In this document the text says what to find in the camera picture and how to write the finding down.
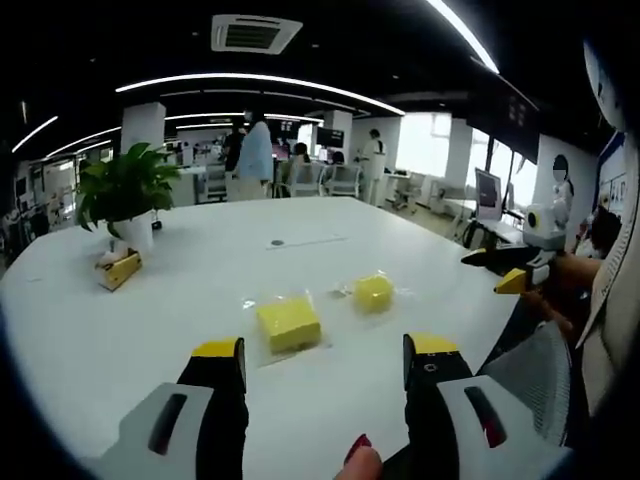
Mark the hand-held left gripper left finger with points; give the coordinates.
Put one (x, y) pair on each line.
(220, 395)

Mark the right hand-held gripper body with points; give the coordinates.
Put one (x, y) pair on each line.
(545, 225)

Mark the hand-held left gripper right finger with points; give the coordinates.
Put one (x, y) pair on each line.
(440, 400)

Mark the person's right hand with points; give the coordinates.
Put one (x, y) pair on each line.
(547, 307)

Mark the person's left hand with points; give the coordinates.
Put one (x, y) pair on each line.
(361, 462)

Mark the computer monitor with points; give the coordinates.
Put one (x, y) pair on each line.
(488, 195)

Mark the grey mesh chair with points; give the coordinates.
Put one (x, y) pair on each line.
(537, 380)

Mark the person's beige clothing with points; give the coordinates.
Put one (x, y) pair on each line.
(615, 320)

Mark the yellow tissue box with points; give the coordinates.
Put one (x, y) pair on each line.
(119, 269)

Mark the white office chair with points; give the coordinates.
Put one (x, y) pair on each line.
(306, 179)
(344, 180)

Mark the white plant pot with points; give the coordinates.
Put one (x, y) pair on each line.
(136, 231)

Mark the straight ceiling light strip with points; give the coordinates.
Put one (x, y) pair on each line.
(465, 32)

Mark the green potted plant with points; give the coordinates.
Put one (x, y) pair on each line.
(125, 187)

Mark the long ceiling light strip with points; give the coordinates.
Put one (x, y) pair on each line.
(260, 78)

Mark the ceiling air conditioner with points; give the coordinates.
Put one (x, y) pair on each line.
(256, 34)

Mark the wall screen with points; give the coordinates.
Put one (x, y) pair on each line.
(330, 136)

